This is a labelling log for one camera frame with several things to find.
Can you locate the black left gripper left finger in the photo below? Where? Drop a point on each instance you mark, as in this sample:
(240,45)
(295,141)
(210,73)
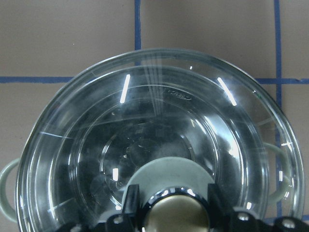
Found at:
(132,213)

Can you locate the glass pot lid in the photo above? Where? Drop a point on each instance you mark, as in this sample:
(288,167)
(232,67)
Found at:
(171,121)

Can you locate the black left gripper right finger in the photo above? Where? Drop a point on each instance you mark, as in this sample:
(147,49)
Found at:
(220,210)

